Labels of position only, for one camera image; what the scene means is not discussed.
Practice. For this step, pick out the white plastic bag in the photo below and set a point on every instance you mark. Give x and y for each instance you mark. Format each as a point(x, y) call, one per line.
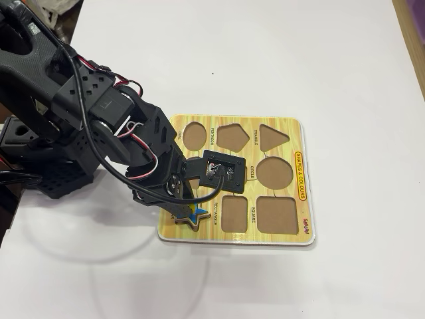
point(63, 6)

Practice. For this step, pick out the silver metal cylinder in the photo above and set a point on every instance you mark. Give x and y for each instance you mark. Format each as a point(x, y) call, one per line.
point(63, 36)

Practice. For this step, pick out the wooden shape puzzle board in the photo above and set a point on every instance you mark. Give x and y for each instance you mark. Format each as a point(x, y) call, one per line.
point(212, 237)

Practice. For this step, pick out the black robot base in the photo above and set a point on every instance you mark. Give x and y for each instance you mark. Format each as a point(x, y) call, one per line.
point(66, 182)

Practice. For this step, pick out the purple object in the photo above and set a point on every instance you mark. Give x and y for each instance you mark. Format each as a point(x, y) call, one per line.
point(416, 11)

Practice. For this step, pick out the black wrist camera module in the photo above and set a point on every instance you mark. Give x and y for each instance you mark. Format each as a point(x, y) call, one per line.
point(232, 159)

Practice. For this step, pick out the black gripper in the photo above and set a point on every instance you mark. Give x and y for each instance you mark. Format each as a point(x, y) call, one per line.
point(174, 189)

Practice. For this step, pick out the blue star piece yellow pin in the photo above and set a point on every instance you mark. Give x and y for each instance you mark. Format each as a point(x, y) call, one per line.
point(201, 212)

